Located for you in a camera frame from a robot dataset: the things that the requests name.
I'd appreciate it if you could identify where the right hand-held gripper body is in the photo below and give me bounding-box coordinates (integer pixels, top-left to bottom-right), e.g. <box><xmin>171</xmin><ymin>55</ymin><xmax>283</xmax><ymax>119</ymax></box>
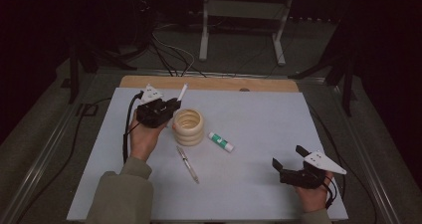
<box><xmin>279</xmin><ymin>149</ymin><xmax>347</xmax><ymax>189</ymax></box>

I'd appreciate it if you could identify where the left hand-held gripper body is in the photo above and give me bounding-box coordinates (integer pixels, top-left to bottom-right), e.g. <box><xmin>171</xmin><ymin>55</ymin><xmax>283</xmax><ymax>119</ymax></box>
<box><xmin>135</xmin><ymin>83</ymin><xmax>173</xmax><ymax>129</ymax></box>

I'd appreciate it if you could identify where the plain white pen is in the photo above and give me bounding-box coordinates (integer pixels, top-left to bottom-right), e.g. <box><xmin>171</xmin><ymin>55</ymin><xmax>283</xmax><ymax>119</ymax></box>
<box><xmin>177</xmin><ymin>83</ymin><xmax>189</xmax><ymax>103</ymax></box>

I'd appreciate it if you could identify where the cream ringed pen holder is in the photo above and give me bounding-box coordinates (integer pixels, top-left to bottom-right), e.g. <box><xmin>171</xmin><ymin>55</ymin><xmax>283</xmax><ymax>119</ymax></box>
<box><xmin>171</xmin><ymin>108</ymin><xmax>206</xmax><ymax>147</ymax></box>

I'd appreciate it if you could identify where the white pen with clear end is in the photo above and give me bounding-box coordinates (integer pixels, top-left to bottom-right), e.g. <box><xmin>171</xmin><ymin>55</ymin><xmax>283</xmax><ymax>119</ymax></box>
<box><xmin>175</xmin><ymin>145</ymin><xmax>201</xmax><ymax>185</ymax></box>

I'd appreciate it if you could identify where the green and white glue stick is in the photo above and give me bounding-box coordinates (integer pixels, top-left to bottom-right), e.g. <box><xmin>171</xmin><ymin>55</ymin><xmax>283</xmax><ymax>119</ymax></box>
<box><xmin>207</xmin><ymin>131</ymin><xmax>235</xmax><ymax>153</ymax></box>

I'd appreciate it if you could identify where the person's right hand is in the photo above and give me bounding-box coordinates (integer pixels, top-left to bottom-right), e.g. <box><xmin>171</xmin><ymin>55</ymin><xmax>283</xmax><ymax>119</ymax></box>
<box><xmin>294</xmin><ymin>171</ymin><xmax>334</xmax><ymax>215</ymax></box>

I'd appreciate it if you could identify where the person's left hand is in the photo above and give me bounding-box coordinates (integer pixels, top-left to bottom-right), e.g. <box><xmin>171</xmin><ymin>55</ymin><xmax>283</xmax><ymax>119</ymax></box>
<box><xmin>128</xmin><ymin>115</ymin><xmax>167</xmax><ymax>162</ymax></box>

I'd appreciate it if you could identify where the white table cover sheet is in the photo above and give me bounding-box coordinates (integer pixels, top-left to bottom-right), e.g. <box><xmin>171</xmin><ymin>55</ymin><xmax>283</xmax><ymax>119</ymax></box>
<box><xmin>66</xmin><ymin>86</ymin><xmax>349</xmax><ymax>222</ymax></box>

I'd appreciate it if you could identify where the black tripod stand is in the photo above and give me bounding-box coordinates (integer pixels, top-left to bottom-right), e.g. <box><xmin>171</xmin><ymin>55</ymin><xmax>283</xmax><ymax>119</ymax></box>
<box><xmin>288</xmin><ymin>18</ymin><xmax>357</xmax><ymax>117</ymax></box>
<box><xmin>68</xmin><ymin>44</ymin><xmax>137</xmax><ymax>104</ymax></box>

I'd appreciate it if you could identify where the grey metal stand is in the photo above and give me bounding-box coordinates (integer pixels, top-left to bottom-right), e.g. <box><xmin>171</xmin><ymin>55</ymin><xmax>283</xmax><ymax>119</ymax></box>
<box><xmin>198</xmin><ymin>0</ymin><xmax>297</xmax><ymax>67</ymax></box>

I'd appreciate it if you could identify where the black floor cable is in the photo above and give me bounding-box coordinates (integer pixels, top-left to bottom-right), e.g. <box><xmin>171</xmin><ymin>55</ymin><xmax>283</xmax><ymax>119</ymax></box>
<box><xmin>14</xmin><ymin>97</ymin><xmax>113</xmax><ymax>224</ymax></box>
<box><xmin>150</xmin><ymin>41</ymin><xmax>207</xmax><ymax>79</ymax></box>
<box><xmin>308</xmin><ymin>103</ymin><xmax>379</xmax><ymax>224</ymax></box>

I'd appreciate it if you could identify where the right hand-held gripper cable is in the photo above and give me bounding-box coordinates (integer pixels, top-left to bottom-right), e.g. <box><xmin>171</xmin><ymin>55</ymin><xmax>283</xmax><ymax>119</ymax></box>
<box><xmin>322</xmin><ymin>175</ymin><xmax>338</xmax><ymax>210</ymax></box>

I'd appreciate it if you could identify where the hand-held gripper cable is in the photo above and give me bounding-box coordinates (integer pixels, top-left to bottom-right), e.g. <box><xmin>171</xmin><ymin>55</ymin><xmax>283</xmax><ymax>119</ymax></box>
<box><xmin>122</xmin><ymin>91</ymin><xmax>144</xmax><ymax>165</ymax></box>
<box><xmin>322</xmin><ymin>175</ymin><xmax>338</xmax><ymax>210</ymax></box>

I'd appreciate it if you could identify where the left hand-held gripper cable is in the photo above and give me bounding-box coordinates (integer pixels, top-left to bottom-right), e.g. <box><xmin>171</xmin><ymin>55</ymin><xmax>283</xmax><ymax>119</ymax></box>
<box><xmin>122</xmin><ymin>91</ymin><xmax>144</xmax><ymax>165</ymax></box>

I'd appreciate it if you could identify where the white floor cable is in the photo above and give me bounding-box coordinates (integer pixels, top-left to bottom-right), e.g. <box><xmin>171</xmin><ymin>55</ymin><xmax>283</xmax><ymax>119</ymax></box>
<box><xmin>151</xmin><ymin>31</ymin><xmax>196</xmax><ymax>77</ymax></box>

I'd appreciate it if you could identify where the metal floor rail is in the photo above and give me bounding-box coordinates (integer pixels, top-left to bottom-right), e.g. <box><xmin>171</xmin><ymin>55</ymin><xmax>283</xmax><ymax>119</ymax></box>
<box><xmin>331</xmin><ymin>84</ymin><xmax>404</xmax><ymax>224</ymax></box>
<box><xmin>96</xmin><ymin>68</ymin><xmax>327</xmax><ymax>84</ymax></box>
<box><xmin>0</xmin><ymin>101</ymin><xmax>79</xmax><ymax>224</ymax></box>

